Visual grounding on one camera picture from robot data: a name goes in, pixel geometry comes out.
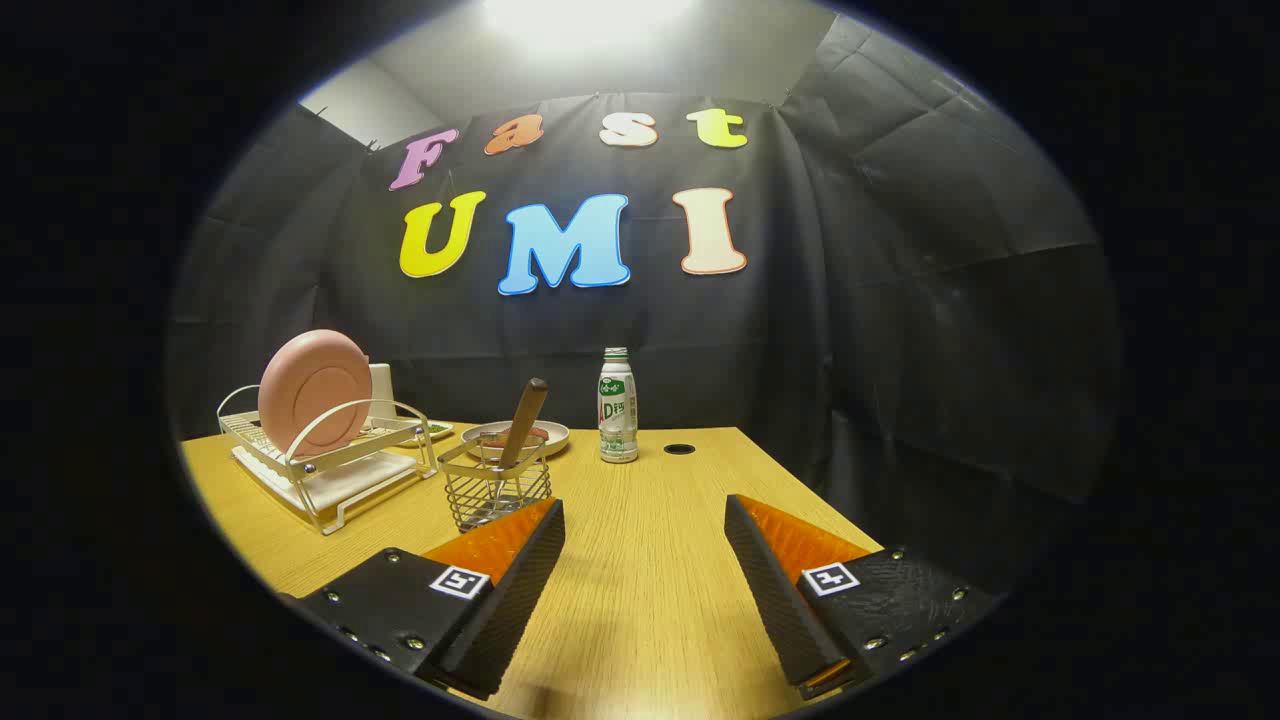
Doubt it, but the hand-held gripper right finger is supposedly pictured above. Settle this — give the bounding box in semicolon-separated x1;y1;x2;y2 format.
724;493;1001;701

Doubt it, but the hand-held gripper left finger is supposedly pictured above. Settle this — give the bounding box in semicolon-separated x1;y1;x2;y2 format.
290;498;566;701

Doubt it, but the metal wire basket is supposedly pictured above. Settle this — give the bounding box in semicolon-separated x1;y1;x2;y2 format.
437;432;553;534

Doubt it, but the wooden handled spoon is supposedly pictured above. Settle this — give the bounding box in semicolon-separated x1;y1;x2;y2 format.
497;378;550;501

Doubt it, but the pink plate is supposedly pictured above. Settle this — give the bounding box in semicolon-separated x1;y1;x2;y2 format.
258;330;373;458

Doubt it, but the white wire dish rack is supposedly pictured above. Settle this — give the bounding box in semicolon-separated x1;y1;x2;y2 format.
216;385;439;536

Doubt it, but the beige round plate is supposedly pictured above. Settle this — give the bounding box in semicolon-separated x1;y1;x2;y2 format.
462;420;571;461

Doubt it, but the white drain tray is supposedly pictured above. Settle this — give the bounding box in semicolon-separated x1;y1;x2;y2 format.
232;445;421;516

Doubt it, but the white drink bottle green cap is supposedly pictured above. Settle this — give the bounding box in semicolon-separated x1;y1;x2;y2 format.
598;347;639;464

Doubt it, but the black backdrop cloth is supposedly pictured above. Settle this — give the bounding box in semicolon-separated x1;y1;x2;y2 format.
165;15;1126;601

